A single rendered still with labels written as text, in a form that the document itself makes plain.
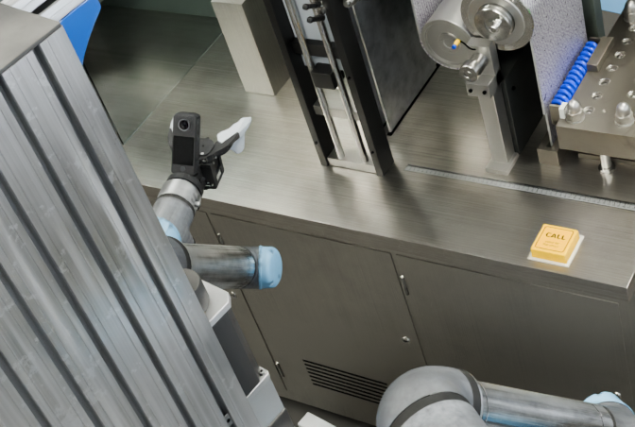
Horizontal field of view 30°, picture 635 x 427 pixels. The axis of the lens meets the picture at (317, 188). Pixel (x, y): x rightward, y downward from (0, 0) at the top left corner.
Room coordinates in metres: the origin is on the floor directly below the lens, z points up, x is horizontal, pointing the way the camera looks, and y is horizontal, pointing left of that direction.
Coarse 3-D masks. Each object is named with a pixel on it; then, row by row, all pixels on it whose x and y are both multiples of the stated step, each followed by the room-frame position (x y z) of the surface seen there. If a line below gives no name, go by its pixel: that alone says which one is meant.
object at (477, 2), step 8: (472, 0) 1.86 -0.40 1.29; (480, 0) 1.85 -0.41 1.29; (488, 0) 1.84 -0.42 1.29; (496, 0) 1.83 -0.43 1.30; (504, 0) 1.82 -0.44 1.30; (472, 8) 1.86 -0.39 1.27; (512, 8) 1.81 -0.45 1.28; (472, 16) 1.87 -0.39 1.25; (520, 16) 1.80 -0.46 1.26; (472, 24) 1.87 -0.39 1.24; (520, 24) 1.80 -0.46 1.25; (512, 32) 1.81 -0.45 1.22; (520, 32) 1.80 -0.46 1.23; (504, 40) 1.83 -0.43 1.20; (512, 40) 1.81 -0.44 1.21
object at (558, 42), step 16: (560, 0) 1.90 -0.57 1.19; (576, 0) 1.95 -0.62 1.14; (560, 16) 1.89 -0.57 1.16; (576, 16) 1.94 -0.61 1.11; (544, 32) 1.84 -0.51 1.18; (560, 32) 1.88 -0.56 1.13; (576, 32) 1.94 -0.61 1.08; (544, 48) 1.83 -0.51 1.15; (560, 48) 1.88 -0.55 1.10; (576, 48) 1.93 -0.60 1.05; (544, 64) 1.82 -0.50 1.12; (560, 64) 1.87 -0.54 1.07; (544, 80) 1.81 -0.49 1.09; (560, 80) 1.86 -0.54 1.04; (544, 96) 1.80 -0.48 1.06; (544, 112) 1.80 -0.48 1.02
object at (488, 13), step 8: (480, 8) 1.85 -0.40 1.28; (488, 8) 1.83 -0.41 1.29; (496, 8) 1.82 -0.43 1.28; (504, 8) 1.82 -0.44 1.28; (480, 16) 1.83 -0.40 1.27; (488, 16) 1.82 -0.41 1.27; (496, 16) 1.81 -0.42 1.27; (504, 16) 1.80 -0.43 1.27; (512, 16) 1.81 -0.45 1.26; (480, 24) 1.84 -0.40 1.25; (488, 24) 1.83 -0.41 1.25; (504, 24) 1.80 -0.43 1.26; (512, 24) 1.80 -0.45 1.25; (480, 32) 1.84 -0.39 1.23; (488, 32) 1.83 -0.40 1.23; (496, 32) 1.82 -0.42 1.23; (504, 32) 1.81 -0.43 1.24; (496, 40) 1.82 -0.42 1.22
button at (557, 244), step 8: (544, 224) 1.61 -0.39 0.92; (544, 232) 1.58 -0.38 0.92; (552, 232) 1.58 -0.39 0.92; (560, 232) 1.57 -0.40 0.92; (568, 232) 1.56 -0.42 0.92; (576, 232) 1.56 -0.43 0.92; (536, 240) 1.57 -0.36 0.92; (544, 240) 1.57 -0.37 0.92; (552, 240) 1.56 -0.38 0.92; (560, 240) 1.55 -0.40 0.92; (568, 240) 1.54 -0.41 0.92; (576, 240) 1.55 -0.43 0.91; (536, 248) 1.55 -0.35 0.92; (544, 248) 1.54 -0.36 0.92; (552, 248) 1.54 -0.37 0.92; (560, 248) 1.53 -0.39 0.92; (568, 248) 1.53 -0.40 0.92; (536, 256) 1.55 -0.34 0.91; (544, 256) 1.54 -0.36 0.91; (552, 256) 1.53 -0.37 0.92; (560, 256) 1.52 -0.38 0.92; (568, 256) 1.52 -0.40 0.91
